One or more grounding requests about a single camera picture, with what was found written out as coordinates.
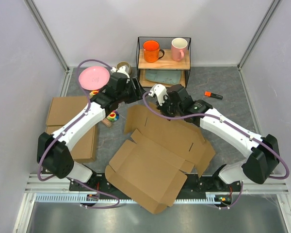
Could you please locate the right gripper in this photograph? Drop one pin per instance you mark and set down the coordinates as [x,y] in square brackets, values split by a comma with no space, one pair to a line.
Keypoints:
[162,108]

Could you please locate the pink plastic plate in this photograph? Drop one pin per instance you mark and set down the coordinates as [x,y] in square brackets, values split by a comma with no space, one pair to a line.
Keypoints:
[94,78]

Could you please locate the yellow red smiley toy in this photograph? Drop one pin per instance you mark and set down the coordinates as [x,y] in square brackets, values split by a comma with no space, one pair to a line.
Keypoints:
[94,92]

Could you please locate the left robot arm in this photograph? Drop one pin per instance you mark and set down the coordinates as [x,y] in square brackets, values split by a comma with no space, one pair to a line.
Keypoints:
[54,150]

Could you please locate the sunflower toy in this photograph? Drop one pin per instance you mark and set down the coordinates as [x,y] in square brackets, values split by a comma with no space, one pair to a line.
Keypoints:
[113,116]

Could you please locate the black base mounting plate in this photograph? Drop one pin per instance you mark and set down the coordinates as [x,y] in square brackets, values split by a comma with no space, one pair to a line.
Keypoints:
[194,185]

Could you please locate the beige ceramic mug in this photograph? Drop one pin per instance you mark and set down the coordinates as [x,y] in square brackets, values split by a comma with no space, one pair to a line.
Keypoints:
[127,64]

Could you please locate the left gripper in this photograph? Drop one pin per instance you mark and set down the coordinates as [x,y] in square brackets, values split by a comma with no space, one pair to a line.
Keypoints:
[137,93]

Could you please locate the brown cardboard box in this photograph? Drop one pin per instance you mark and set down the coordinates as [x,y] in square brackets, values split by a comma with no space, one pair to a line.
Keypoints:
[151,167]

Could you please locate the orange enamel mug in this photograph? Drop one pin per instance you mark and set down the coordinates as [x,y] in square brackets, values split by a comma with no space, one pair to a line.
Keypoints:
[152,51]

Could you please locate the pink ceramic mug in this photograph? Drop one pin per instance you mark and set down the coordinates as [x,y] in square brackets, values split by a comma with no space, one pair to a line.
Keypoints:
[178,48]

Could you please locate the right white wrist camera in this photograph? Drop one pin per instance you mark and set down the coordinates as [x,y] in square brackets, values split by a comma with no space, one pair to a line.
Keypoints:
[160,92]

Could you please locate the green ceramic tray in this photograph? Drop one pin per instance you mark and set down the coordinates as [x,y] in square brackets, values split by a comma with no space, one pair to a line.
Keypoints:
[171,77]

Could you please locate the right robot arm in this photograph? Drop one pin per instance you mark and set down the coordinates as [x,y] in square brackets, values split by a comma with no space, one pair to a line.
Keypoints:
[258,151]

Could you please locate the grey slotted cable duct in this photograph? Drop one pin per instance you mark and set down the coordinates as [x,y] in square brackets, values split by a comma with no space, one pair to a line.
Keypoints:
[89,198]

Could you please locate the orange highlighter marker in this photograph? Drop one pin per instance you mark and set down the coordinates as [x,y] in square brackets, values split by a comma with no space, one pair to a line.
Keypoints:
[213,95]

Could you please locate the black wire shelf rack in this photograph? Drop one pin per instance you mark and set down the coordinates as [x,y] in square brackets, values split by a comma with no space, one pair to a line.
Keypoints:
[165,63]

